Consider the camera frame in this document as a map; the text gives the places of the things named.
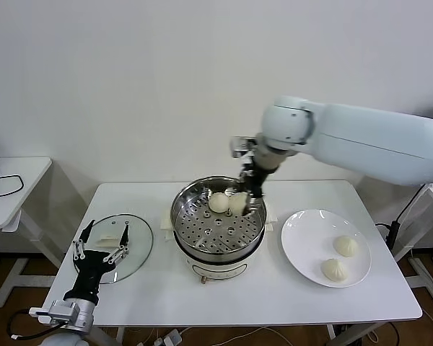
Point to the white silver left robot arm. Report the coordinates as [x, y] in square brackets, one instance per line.
[86, 313]

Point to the white side desk rounded top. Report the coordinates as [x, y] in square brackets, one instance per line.
[21, 180]

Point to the white side desk with label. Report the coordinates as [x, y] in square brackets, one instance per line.
[424, 281]

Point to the black hanging power adapter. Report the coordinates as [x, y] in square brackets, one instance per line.
[394, 232]

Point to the white electric cooker pot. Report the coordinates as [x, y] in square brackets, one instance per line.
[216, 270]

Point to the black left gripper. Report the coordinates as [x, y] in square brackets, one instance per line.
[88, 266]

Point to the white steamed baozi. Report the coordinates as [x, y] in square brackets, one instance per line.
[238, 205]
[218, 202]
[333, 270]
[346, 246]

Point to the round white plate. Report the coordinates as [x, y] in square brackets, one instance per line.
[303, 238]

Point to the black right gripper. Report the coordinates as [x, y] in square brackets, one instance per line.
[254, 182]

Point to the white table leg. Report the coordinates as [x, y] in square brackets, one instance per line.
[331, 331]
[120, 337]

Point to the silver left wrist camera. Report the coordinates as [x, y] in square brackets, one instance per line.
[63, 311]

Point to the perforated steel steamer basket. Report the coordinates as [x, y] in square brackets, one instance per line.
[220, 223]

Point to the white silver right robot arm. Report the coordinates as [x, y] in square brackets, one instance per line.
[364, 133]

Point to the white floor power strip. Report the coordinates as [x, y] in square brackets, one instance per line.
[171, 339]

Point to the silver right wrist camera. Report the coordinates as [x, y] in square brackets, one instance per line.
[241, 146]

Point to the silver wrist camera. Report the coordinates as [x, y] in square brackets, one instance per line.
[241, 146]
[63, 311]

